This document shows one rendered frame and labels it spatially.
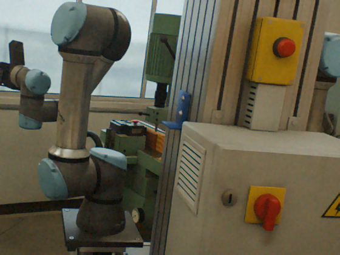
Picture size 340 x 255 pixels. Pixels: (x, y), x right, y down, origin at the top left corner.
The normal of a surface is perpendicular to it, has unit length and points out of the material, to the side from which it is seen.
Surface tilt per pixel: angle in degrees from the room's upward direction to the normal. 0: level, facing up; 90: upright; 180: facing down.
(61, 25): 82
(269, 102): 90
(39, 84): 90
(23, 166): 90
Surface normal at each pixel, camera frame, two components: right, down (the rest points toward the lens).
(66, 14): -0.77, -0.12
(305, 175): 0.20, 0.19
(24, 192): 0.44, 0.21
